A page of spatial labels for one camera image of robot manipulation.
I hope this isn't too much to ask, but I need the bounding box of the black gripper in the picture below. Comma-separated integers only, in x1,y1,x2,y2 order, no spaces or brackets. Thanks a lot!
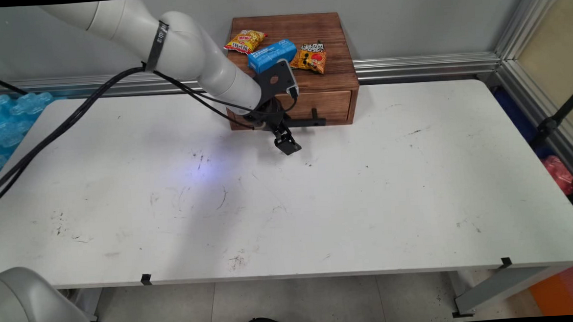
241,96,303,158

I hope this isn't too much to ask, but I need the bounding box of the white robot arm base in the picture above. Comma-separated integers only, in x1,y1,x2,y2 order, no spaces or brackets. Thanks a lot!
0,262,107,322

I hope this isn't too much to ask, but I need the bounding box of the brown wooden drawer cabinet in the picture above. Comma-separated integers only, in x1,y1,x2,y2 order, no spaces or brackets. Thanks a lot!
221,11,362,132

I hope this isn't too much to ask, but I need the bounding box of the orange snack packet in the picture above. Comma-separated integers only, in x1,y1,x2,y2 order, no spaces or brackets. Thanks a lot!
287,40,329,76

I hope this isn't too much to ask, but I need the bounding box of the blue tissue pack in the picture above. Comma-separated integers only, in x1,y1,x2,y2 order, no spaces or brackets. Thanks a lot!
246,38,300,75

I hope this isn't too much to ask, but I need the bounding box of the yellow snack packet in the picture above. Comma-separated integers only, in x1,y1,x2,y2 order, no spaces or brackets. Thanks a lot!
223,28,269,55

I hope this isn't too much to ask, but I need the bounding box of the grey table leg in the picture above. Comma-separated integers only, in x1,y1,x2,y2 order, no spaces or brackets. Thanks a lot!
449,264,573,318

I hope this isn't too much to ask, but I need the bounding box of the black stand pole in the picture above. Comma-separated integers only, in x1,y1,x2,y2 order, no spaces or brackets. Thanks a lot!
527,85,573,152

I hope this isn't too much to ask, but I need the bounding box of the red plastic bag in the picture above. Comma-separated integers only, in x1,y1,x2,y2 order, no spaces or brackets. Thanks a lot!
541,154,573,198

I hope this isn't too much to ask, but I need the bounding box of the blue bubble wrap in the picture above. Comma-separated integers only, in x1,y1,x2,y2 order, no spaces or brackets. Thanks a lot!
0,91,60,185

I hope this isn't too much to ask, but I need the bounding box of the orange box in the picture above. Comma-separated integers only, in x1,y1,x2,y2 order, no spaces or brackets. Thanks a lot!
527,264,573,318

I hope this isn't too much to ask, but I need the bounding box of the wooden drawer with black handle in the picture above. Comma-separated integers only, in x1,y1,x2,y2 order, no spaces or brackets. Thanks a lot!
229,89,354,131

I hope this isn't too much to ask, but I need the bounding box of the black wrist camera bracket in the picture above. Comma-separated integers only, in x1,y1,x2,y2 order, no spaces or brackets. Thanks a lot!
251,58,300,110

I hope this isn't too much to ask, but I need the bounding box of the black camera cable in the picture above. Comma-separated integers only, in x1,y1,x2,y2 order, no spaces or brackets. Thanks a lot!
0,57,298,131

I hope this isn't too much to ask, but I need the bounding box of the aluminium rail along wall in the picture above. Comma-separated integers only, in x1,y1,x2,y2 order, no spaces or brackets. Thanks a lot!
0,51,502,104

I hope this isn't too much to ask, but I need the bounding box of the black strap on arm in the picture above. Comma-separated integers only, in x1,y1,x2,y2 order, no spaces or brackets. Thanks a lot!
143,20,172,74

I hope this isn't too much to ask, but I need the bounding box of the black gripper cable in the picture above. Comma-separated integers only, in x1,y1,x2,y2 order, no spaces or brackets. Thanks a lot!
0,62,262,207

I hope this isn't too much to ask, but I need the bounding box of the blue object under frame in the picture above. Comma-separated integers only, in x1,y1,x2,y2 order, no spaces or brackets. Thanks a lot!
493,86,554,163

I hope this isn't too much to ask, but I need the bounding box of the aluminium corner frame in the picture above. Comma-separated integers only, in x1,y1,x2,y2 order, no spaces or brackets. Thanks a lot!
490,0,573,196

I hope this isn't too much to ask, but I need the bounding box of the black cable behind table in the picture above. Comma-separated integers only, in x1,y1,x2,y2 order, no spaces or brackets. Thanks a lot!
0,71,29,97

